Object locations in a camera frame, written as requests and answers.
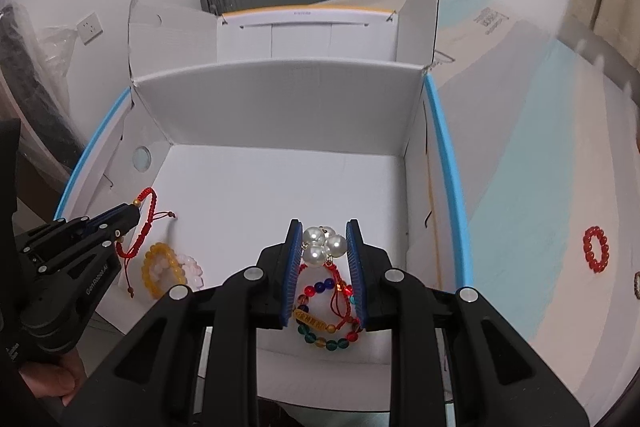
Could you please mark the clear plastic bag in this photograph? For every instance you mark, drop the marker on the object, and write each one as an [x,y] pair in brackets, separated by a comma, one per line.
[45,82]

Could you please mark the white box with yellow edges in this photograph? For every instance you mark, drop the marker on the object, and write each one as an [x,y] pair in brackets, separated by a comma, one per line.
[300,37]

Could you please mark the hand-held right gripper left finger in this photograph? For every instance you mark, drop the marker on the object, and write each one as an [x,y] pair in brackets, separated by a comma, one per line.
[292,272]

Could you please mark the white box with blue edges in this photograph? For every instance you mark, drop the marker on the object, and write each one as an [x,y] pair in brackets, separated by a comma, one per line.
[275,172]

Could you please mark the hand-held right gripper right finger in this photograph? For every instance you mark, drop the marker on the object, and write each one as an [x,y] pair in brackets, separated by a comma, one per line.
[356,272]

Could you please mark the person's left hand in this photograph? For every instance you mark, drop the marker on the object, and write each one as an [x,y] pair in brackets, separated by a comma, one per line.
[55,379]

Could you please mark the white wall socket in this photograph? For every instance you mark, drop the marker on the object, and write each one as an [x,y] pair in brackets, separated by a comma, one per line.
[90,28]

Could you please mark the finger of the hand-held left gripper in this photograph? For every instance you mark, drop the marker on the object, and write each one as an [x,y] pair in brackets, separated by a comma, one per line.
[85,242]
[112,216]

